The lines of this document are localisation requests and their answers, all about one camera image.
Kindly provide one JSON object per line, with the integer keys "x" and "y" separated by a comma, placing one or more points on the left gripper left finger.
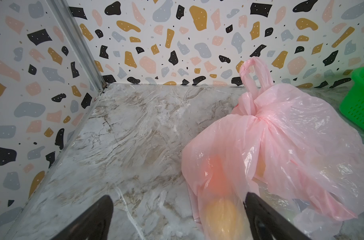
{"x": 93, "y": 224}

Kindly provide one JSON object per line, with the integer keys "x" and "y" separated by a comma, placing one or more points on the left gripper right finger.
{"x": 266, "y": 223}

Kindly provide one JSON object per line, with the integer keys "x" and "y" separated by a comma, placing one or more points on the pink plastic bag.
{"x": 291, "y": 149}

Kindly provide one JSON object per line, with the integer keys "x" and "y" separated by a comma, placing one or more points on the orange fruit in bag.
{"x": 224, "y": 220}

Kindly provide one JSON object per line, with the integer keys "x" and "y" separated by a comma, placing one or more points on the green plastic basket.
{"x": 352, "y": 107}

